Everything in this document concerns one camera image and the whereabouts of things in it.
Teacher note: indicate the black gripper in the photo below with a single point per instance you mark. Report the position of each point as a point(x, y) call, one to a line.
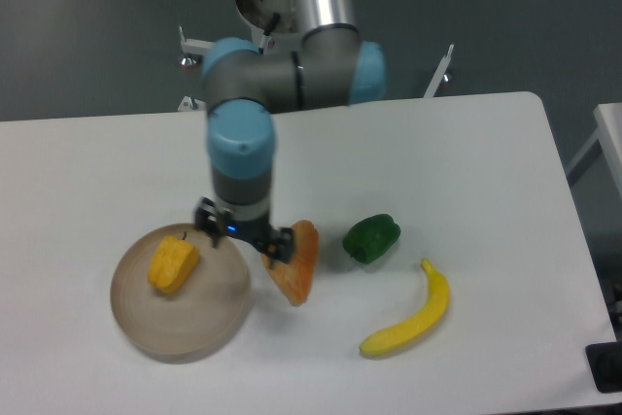
point(277, 244)

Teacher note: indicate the yellow toy bell pepper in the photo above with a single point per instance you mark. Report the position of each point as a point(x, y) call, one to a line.
point(172, 263)

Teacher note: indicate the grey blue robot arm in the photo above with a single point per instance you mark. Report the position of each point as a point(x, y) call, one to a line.
point(245, 86)

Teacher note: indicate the beige round plate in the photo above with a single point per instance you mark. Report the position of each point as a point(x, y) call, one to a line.
point(201, 316)

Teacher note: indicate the green toy bell pepper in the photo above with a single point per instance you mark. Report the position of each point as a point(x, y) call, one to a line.
point(369, 239)

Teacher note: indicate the orange triangular pastry toy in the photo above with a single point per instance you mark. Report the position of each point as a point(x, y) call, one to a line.
point(295, 279)

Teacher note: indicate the yellow toy banana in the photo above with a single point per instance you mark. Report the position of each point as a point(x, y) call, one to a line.
point(397, 336)

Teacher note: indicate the white side table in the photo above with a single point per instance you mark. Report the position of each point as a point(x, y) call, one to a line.
point(605, 141)

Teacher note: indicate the black device at edge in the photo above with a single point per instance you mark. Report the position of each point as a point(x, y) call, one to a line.
point(604, 360)

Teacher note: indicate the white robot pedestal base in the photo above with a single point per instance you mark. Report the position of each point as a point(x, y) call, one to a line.
point(274, 29)

